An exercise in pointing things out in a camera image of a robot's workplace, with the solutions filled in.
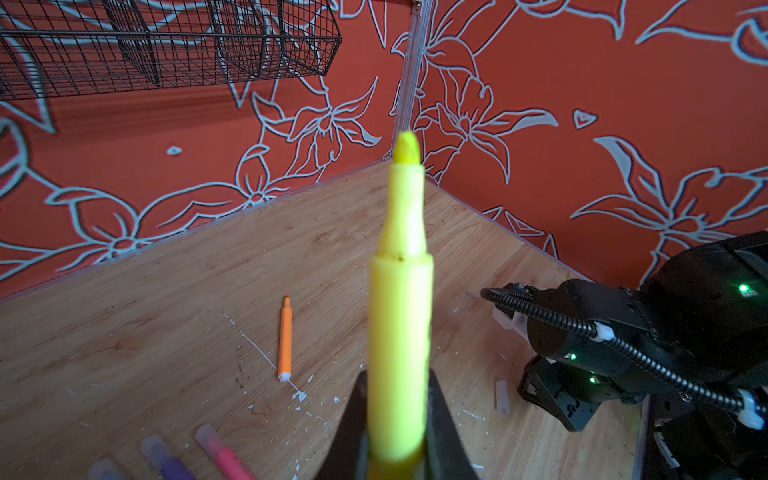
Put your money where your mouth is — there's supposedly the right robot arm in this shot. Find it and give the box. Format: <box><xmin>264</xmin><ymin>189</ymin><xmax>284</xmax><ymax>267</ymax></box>
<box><xmin>481</xmin><ymin>231</ymin><xmax>767</xmax><ymax>479</ymax></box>

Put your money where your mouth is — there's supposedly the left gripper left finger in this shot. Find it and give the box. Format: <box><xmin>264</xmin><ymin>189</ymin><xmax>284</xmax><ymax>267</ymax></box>
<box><xmin>315</xmin><ymin>371</ymin><xmax>368</xmax><ymax>480</ymax></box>

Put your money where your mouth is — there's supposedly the purple marker pen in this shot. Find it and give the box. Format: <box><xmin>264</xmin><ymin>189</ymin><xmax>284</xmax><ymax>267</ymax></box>
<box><xmin>140</xmin><ymin>434</ymin><xmax>196</xmax><ymax>480</ymax></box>

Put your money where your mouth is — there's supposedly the clear pen cap right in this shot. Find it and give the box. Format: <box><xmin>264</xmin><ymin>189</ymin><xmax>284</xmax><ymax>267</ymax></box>
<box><xmin>494</xmin><ymin>379</ymin><xmax>511</xmax><ymax>415</ymax></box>

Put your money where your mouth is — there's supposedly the yellow highlighter pen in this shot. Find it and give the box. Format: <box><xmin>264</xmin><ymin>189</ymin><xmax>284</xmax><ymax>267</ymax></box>
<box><xmin>366</xmin><ymin>131</ymin><xmax>434</xmax><ymax>479</ymax></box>

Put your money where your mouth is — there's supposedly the orange highlighter pen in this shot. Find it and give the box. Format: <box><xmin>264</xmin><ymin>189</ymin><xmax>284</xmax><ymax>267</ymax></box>
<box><xmin>277</xmin><ymin>295</ymin><xmax>293</xmax><ymax>383</ymax></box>

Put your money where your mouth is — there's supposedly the black wire basket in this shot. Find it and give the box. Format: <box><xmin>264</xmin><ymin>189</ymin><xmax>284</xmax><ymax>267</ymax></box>
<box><xmin>1</xmin><ymin>0</ymin><xmax>341</xmax><ymax>101</ymax></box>

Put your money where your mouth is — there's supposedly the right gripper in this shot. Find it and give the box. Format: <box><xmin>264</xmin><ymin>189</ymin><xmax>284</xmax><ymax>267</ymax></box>
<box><xmin>517</xmin><ymin>355</ymin><xmax>642</xmax><ymax>432</ymax></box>

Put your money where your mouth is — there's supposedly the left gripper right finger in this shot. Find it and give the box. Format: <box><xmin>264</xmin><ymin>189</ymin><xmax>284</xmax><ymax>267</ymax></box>
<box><xmin>427</xmin><ymin>370</ymin><xmax>478</xmax><ymax>480</ymax></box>

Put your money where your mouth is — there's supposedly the pink marker pen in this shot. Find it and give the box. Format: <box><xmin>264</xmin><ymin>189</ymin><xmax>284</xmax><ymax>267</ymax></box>
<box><xmin>195</xmin><ymin>424</ymin><xmax>258</xmax><ymax>480</ymax></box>

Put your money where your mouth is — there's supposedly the blue marker pen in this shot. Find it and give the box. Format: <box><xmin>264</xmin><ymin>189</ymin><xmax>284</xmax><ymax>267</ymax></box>
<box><xmin>87</xmin><ymin>458</ymin><xmax>125</xmax><ymax>480</ymax></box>

